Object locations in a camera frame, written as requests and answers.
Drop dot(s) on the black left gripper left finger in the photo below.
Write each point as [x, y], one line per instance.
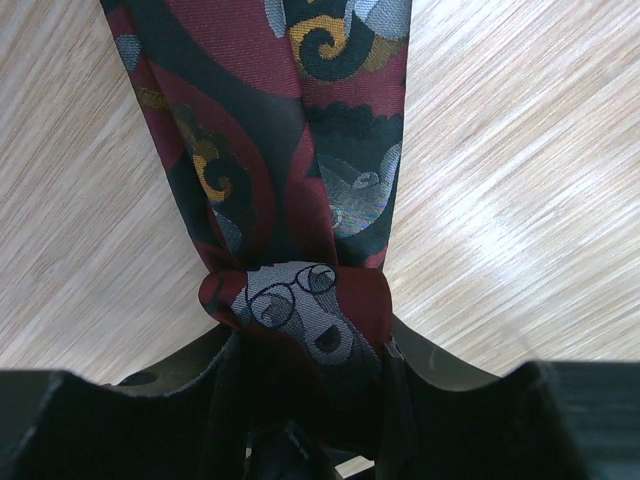
[186, 417]

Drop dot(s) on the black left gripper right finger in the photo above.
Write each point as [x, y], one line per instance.
[446, 419]

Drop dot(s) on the dark red patterned tie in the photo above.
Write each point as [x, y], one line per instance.
[279, 125]

